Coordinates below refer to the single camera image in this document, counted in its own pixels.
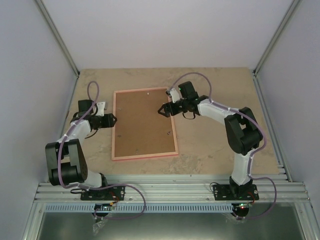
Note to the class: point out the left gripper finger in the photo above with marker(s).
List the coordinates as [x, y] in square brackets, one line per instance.
[114, 123]
[112, 116]

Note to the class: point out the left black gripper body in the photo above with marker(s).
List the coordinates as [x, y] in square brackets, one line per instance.
[108, 123]

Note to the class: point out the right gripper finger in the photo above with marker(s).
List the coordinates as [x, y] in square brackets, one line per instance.
[166, 106]
[166, 112]

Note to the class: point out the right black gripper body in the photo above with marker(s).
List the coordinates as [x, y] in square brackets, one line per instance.
[175, 111]

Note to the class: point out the brown cardboard backing board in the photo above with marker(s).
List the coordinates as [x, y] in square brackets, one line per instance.
[143, 122]

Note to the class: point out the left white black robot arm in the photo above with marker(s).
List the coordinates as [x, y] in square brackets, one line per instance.
[66, 164]

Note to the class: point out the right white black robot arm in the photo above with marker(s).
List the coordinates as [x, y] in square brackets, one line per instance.
[243, 137]

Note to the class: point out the crumpled clear plastic wrap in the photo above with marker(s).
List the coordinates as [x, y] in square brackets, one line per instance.
[97, 226]

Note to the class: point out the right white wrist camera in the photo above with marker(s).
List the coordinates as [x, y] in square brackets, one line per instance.
[173, 94]

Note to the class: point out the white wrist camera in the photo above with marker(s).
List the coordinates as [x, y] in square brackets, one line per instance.
[173, 94]
[100, 108]

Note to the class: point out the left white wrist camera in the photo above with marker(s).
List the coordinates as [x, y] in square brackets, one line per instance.
[100, 108]

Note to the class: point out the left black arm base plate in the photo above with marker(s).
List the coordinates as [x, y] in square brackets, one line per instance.
[114, 194]

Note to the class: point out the aluminium rail bed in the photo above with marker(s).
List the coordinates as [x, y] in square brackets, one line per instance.
[187, 180]

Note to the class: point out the grey slotted cable duct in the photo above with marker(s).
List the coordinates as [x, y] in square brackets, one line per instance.
[135, 208]

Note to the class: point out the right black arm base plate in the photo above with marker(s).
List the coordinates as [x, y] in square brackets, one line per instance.
[224, 192]

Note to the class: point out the left aluminium corner post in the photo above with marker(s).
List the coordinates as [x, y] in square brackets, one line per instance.
[57, 36]

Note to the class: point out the aluminium corner post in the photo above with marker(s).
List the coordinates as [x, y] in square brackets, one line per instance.
[277, 35]
[57, 36]

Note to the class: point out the right aluminium corner post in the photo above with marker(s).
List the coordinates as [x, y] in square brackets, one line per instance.
[277, 35]

